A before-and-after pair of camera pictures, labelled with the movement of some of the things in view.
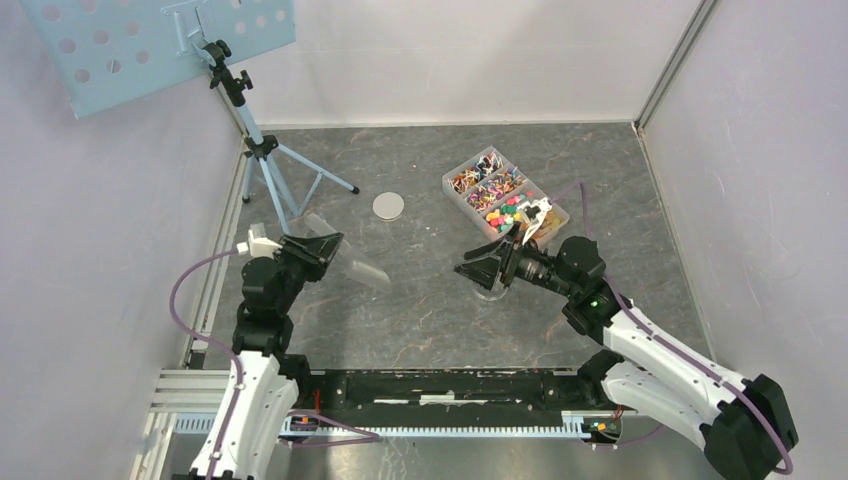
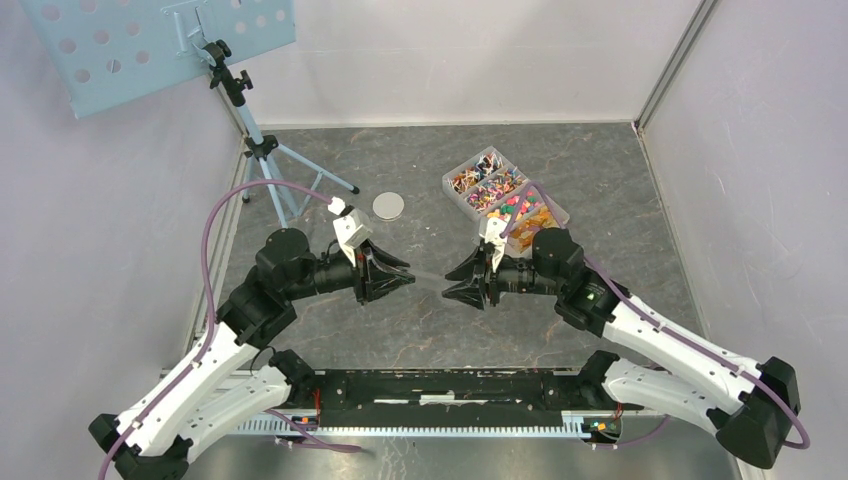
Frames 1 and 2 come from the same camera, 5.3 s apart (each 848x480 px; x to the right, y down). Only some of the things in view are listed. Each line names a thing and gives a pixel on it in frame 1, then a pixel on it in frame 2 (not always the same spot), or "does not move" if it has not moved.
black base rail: (454, 403) does not move
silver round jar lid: (388, 206) does not move
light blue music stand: (107, 52) does not move
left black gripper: (317, 256) to (365, 254)
